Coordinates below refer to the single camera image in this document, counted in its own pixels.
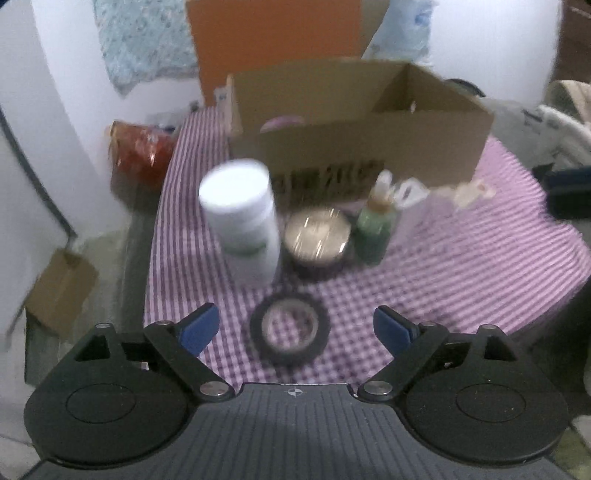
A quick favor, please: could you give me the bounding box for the pink round lid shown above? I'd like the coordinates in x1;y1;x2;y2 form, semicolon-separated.
259;115;305;133

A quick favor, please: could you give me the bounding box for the clear plastic clip item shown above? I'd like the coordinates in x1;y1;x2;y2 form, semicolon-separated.
394;178;430;210

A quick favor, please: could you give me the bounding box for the red gift bag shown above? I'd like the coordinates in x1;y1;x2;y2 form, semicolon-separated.
109;120;178;190

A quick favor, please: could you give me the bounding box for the orange cardboard board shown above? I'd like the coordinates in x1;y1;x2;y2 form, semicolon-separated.
184;0;389;106

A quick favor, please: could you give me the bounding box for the green dropper bottle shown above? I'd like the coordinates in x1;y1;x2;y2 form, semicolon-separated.
353;170;396;266

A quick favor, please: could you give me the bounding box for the floral blue cloth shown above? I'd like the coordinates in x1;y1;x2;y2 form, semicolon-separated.
93;0;198;96

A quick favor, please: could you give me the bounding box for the white cylindrical bottle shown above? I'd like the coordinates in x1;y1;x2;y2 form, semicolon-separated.
198;158;281;286

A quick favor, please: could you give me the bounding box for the blue water jug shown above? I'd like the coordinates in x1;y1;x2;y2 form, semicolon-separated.
362;0;436;65

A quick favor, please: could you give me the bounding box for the small cardboard box on floor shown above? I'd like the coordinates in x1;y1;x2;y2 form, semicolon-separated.
25;249;98;339

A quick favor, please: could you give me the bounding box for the gold lid dark jar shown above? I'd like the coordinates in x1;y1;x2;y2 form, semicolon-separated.
283;206;353;280

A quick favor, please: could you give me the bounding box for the brown cardboard box with print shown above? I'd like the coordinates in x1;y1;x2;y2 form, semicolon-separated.
224;59;493;209

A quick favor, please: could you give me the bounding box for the purple checkered tablecloth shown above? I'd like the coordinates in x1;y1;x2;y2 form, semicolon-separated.
144;108;590;386

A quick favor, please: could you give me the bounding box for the black tape roll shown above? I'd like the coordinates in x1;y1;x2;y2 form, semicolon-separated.
249;291;331;367

